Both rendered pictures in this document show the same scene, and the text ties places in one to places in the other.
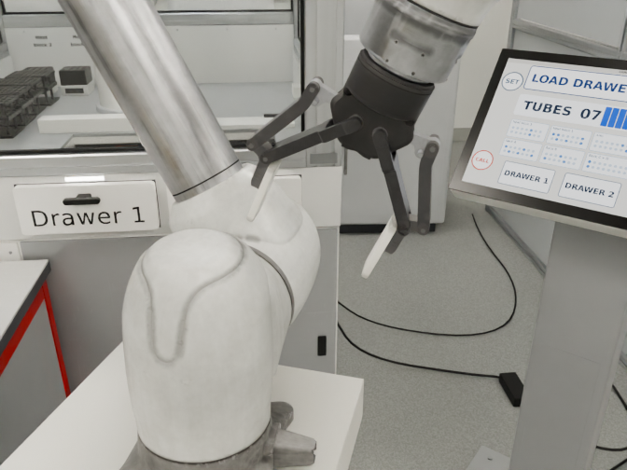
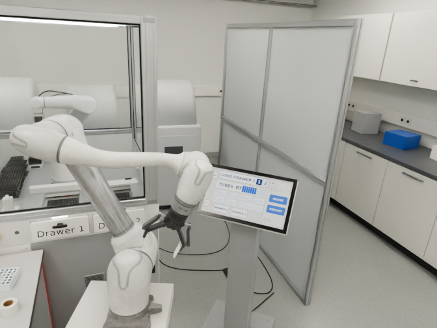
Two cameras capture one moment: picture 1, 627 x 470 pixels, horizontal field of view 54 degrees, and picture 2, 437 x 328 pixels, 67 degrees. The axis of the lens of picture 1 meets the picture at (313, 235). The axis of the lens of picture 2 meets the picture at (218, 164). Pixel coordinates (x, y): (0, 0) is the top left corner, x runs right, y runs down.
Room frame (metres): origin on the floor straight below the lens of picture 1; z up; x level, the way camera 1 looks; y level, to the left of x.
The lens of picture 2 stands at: (-0.54, 0.10, 1.91)
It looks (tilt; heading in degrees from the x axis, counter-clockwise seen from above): 21 degrees down; 344
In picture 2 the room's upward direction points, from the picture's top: 3 degrees clockwise
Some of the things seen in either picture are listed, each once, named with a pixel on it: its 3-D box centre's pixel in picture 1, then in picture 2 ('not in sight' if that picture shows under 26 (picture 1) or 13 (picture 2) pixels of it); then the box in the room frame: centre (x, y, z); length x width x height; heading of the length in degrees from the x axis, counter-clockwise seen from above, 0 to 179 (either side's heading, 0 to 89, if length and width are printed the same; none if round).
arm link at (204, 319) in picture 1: (202, 329); (129, 277); (0.57, 0.12, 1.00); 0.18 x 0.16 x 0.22; 166
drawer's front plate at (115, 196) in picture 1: (88, 208); (60, 228); (1.22, 0.48, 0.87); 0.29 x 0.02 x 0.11; 96
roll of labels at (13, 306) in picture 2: not in sight; (9, 306); (0.75, 0.63, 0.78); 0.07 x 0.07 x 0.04
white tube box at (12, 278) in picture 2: not in sight; (5, 278); (0.95, 0.69, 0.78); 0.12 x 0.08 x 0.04; 176
